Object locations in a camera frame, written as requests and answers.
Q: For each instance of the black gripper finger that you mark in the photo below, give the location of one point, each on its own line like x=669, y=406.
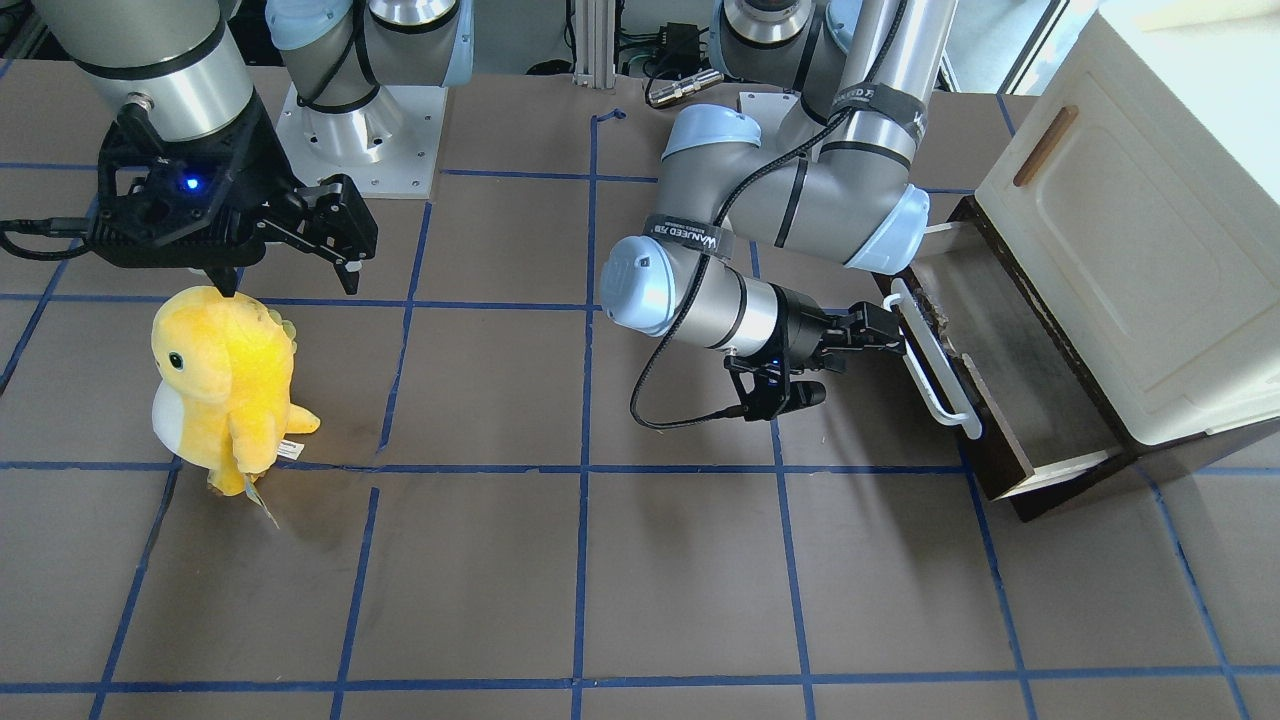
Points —
x=330, y=220
x=864, y=327
x=765, y=389

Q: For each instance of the square metal base plate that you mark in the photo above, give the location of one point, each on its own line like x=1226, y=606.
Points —
x=768, y=110

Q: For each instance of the wooden drawer with white handle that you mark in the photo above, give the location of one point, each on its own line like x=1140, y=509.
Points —
x=984, y=364

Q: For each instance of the yellow plush dinosaur toy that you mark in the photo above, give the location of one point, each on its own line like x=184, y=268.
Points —
x=225, y=400

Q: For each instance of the dark brown wooden cabinet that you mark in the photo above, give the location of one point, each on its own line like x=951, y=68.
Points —
x=1167, y=461

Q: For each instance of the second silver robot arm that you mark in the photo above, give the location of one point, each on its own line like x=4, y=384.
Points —
x=183, y=62

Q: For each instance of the black gripper body robot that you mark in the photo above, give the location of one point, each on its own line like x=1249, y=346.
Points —
x=797, y=316

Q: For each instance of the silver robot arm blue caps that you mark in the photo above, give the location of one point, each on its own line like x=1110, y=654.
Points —
x=832, y=183

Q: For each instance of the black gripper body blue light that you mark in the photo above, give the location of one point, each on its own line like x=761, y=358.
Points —
x=262, y=160

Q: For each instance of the cream plastic storage box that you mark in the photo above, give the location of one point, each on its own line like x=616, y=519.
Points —
x=1140, y=197

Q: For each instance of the aluminium frame post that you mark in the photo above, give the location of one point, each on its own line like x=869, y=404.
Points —
x=595, y=43

